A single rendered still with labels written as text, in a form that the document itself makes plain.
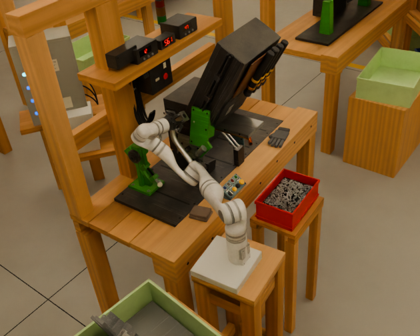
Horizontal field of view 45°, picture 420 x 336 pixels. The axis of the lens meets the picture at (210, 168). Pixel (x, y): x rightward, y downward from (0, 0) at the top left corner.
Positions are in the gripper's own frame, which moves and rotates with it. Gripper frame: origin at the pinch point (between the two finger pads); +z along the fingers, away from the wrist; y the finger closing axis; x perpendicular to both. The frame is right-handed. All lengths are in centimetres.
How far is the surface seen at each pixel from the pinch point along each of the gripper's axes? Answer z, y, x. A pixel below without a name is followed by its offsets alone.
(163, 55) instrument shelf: 0.0, 30.5, -12.2
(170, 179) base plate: -3.0, -23.4, 26.6
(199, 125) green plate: 6.3, -7.8, -3.4
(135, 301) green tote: -75, -62, 11
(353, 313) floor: 53, -148, 9
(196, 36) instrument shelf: 27.4, 34.9, -16.9
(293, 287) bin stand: 12, -108, 6
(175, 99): 13.8, 12.5, 7.4
